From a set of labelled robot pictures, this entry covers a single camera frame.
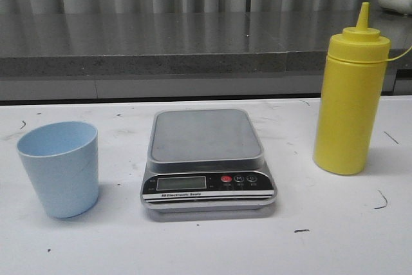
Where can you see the yellow squeeze bottle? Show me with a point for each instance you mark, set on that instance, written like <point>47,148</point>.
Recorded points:
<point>354,72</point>

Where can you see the grey stone counter ledge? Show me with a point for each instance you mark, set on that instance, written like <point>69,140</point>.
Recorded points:
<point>98,45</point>

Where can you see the light blue plastic cup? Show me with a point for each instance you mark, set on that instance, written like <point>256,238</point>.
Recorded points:
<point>61,161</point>

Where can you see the silver electronic kitchen scale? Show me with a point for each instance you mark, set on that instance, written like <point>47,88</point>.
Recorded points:
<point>205,160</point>

